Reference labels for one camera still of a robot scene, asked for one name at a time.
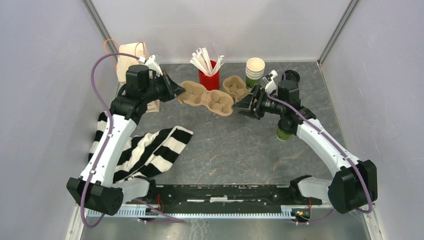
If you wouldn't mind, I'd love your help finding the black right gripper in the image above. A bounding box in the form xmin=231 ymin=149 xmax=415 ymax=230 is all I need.
xmin=231 ymin=83 xmax=286 ymax=120

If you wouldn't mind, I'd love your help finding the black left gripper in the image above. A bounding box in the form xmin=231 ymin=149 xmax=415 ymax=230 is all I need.
xmin=142 ymin=70 xmax=186 ymax=104

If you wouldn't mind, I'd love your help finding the brown pulp cup carrier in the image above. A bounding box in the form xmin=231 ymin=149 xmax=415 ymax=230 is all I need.
xmin=177 ymin=80 xmax=234 ymax=117

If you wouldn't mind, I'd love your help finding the green paper coffee cup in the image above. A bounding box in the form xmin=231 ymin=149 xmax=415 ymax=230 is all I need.
xmin=276 ymin=128 xmax=292 ymax=141

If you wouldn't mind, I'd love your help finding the beige paper gift bag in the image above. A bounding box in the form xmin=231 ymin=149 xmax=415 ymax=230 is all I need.
xmin=103 ymin=38 xmax=161 ymax=114

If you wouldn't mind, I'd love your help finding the black plastic cup lid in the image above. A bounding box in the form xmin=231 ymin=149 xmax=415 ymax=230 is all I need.
xmin=277 ymin=118 xmax=297 ymax=135

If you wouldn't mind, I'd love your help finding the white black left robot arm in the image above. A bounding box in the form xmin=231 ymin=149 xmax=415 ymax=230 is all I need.
xmin=66 ymin=64 xmax=186 ymax=216

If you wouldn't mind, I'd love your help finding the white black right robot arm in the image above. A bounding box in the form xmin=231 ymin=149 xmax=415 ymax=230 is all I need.
xmin=233 ymin=80 xmax=378 ymax=214

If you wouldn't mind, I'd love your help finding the red straw holder cup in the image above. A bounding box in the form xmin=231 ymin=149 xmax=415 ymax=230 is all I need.
xmin=198 ymin=70 xmax=220 ymax=91

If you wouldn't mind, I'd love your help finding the white wrapped straws bundle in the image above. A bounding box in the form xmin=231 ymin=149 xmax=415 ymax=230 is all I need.
xmin=189 ymin=47 xmax=225 ymax=77

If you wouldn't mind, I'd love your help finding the stack of paper cups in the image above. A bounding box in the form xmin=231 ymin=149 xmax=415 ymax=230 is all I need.
xmin=245 ymin=57 xmax=266 ymax=89

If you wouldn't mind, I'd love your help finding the stack of black lids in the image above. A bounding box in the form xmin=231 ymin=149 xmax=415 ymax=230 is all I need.
xmin=284 ymin=69 xmax=301 ymax=83

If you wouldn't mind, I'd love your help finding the black white striped cloth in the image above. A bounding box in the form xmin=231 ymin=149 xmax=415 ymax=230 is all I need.
xmin=88 ymin=111 xmax=194 ymax=184

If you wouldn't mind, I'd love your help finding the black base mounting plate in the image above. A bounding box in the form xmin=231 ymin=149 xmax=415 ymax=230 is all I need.
xmin=141 ymin=184 xmax=323 ymax=214

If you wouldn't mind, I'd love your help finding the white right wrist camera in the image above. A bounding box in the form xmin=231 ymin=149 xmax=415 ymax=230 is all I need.
xmin=260 ymin=70 xmax=278 ymax=95

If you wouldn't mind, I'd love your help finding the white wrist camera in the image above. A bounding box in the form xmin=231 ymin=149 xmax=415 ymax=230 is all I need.
xmin=138 ymin=54 xmax=163 ymax=77
xmin=260 ymin=70 xmax=278 ymax=95

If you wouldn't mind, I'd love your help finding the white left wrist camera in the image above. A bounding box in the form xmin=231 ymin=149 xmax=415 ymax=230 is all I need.
xmin=138 ymin=54 xmax=163 ymax=77

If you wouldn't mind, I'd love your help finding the white slotted cable duct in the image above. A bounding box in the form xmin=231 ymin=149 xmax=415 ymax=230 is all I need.
xmin=104 ymin=205 xmax=295 ymax=220

